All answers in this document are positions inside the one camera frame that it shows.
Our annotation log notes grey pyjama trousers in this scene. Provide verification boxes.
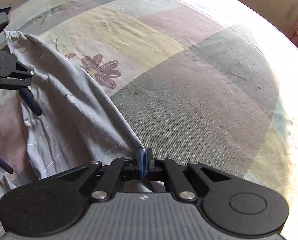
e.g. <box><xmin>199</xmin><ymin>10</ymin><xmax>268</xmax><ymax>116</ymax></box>
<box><xmin>0</xmin><ymin>29</ymin><xmax>165</xmax><ymax>201</ymax></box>

